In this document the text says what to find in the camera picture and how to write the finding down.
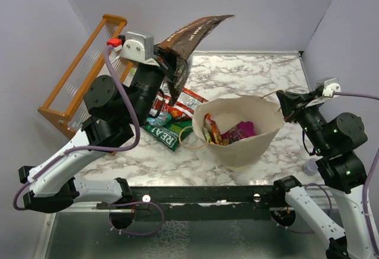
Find purple candy bag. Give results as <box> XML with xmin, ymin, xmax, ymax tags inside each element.
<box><xmin>221</xmin><ymin>121</ymin><xmax>256</xmax><ymax>145</ymax></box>

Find red chips bag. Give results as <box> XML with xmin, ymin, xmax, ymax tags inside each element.
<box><xmin>150</xmin><ymin>88</ymin><xmax>207</xmax><ymax>122</ymax></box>

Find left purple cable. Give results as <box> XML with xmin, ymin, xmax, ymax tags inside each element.
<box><xmin>13</xmin><ymin>45</ymin><xmax>142</xmax><ymax>211</ymax></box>

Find orange fruit candy bag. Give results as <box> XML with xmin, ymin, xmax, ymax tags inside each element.
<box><xmin>204</xmin><ymin>113</ymin><xmax>222</xmax><ymax>145</ymax></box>

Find brown snack packet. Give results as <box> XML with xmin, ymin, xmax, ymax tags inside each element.
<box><xmin>154</xmin><ymin>14</ymin><xmax>234</xmax><ymax>106</ymax></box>

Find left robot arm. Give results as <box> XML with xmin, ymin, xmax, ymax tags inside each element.
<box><xmin>13</xmin><ymin>47</ymin><xmax>188</xmax><ymax>213</ymax></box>

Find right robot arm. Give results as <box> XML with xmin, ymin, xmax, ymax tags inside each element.
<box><xmin>272</xmin><ymin>89</ymin><xmax>378</xmax><ymax>258</ymax></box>

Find yellow snack packet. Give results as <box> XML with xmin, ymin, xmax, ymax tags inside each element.
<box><xmin>203</xmin><ymin>127</ymin><xmax>215</xmax><ymax>144</ymax></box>

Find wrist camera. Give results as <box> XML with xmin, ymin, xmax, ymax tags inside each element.
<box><xmin>107</xmin><ymin>31</ymin><xmax>159</xmax><ymax>66</ymax></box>
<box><xmin>306</xmin><ymin>78</ymin><xmax>341</xmax><ymax>107</ymax></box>

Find small plastic cup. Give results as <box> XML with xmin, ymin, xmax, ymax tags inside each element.
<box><xmin>303</xmin><ymin>158</ymin><xmax>318</xmax><ymax>176</ymax></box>

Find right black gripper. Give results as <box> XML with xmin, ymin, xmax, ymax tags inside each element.
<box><xmin>278</xmin><ymin>88</ymin><xmax>330</xmax><ymax>153</ymax></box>

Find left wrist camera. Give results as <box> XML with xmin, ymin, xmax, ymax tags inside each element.
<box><xmin>107</xmin><ymin>31</ymin><xmax>159</xmax><ymax>66</ymax></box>

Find teal snack packet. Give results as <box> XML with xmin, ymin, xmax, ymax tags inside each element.
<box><xmin>147</xmin><ymin>112</ymin><xmax>172</xmax><ymax>127</ymax></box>

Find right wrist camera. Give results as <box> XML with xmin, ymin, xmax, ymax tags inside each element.
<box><xmin>306</xmin><ymin>78</ymin><xmax>341</xmax><ymax>107</ymax></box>

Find green chips bag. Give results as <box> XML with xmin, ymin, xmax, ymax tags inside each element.
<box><xmin>143</xmin><ymin>120</ymin><xmax>192</xmax><ymax>152</ymax></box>

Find white paper bag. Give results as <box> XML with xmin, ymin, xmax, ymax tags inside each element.
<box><xmin>179</xmin><ymin>95</ymin><xmax>284</xmax><ymax>172</ymax></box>

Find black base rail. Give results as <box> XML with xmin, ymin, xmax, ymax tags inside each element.
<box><xmin>97</xmin><ymin>181</ymin><xmax>300</xmax><ymax>222</ymax></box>

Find orange wooden rack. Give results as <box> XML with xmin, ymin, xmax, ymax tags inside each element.
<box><xmin>38</xmin><ymin>14</ymin><xmax>127</xmax><ymax>139</ymax></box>

